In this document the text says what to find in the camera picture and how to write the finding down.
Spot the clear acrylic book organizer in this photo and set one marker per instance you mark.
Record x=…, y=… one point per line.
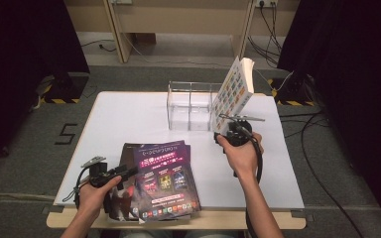
x=178, y=109

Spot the white table cover sheet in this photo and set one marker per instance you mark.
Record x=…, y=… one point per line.
x=129, y=115

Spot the white book with colourful pictures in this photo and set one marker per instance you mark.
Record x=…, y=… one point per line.
x=231, y=92

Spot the person's left hand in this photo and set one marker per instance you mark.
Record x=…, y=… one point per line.
x=94, y=200

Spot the black curtain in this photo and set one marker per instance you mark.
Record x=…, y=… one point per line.
x=20, y=66
x=354, y=82

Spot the white power socket with plugs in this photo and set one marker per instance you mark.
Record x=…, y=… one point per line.
x=266, y=2

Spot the stand base with hazard tape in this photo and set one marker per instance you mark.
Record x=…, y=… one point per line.
x=294, y=95
x=67, y=89

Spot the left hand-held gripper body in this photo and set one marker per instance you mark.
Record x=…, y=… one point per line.
x=101, y=177

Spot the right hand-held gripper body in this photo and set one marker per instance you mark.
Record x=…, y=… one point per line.
x=239, y=134

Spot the person's right hand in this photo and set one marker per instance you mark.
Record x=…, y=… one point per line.
x=244, y=158

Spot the beige wooden desk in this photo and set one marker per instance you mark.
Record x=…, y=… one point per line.
x=178, y=16

